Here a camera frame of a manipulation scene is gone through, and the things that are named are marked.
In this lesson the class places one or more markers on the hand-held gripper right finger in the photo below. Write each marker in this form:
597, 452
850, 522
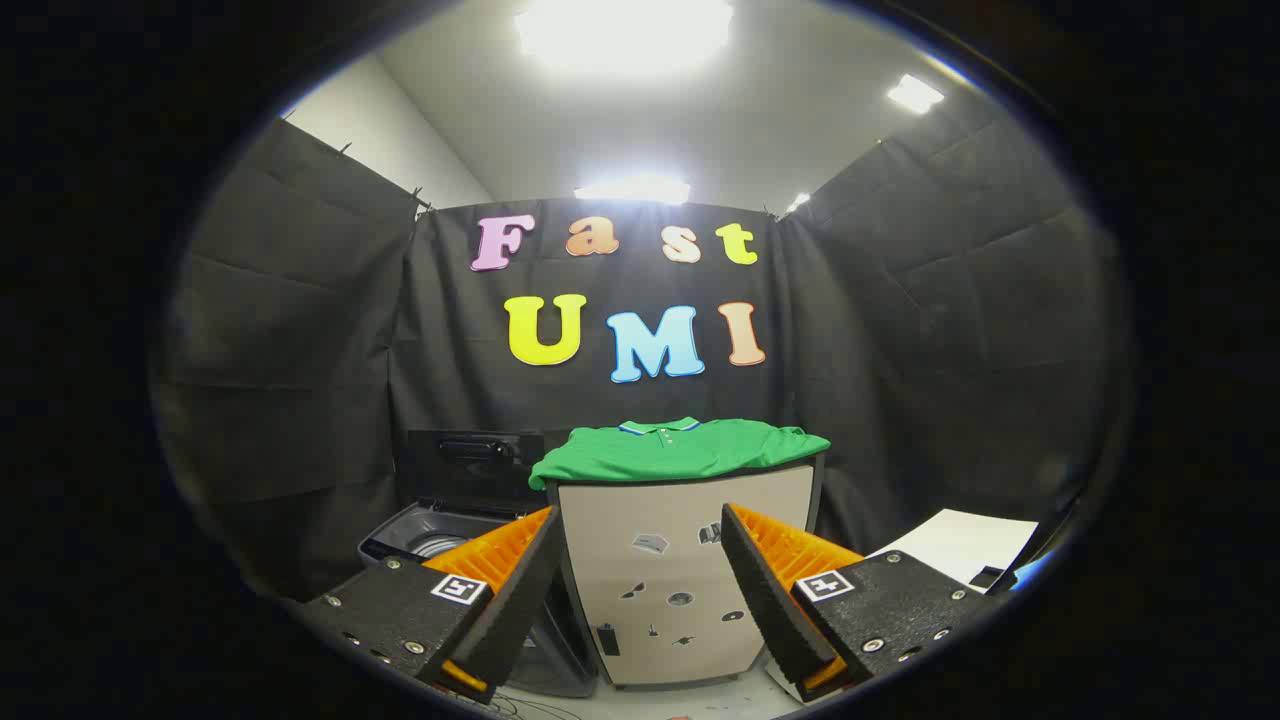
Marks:
765, 590

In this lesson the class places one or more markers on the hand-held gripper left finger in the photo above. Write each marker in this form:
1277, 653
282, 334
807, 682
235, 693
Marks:
520, 600

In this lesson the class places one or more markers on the grey washing machine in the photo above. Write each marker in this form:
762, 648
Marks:
400, 535

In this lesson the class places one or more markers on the green polo shirt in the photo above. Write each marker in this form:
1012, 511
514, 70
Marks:
680, 455

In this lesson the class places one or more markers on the beige cabinet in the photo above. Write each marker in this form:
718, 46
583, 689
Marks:
600, 540

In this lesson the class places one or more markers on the white sheet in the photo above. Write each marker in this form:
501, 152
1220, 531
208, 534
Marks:
960, 545

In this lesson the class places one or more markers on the black backdrop cloth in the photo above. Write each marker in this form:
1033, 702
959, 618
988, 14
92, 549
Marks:
300, 350

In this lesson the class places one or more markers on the small ceiling light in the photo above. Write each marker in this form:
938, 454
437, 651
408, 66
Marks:
797, 202

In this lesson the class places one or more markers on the large ceiling light panel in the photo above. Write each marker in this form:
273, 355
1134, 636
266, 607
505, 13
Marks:
625, 30

